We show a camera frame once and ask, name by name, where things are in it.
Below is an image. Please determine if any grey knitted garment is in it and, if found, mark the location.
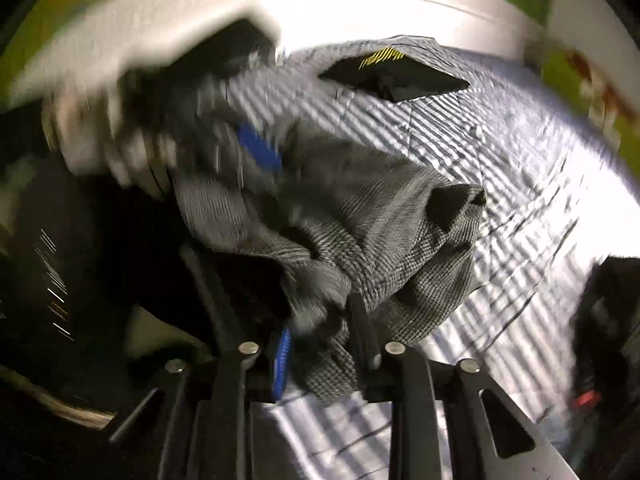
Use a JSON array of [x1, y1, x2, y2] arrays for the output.
[[174, 120, 485, 403]]

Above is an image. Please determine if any black garment with yellow stripes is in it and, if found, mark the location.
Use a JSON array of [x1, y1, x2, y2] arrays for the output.
[[319, 47, 470, 103]]

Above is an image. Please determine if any striped grey bed sheet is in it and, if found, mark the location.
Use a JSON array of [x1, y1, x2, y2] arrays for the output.
[[224, 36, 639, 467]]

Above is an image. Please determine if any pile of dark clothes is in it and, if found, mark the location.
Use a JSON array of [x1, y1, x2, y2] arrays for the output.
[[570, 257, 639, 479]]

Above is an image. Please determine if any folded green floral blanket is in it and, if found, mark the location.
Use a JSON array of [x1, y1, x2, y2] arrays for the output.
[[523, 37, 639, 178]]

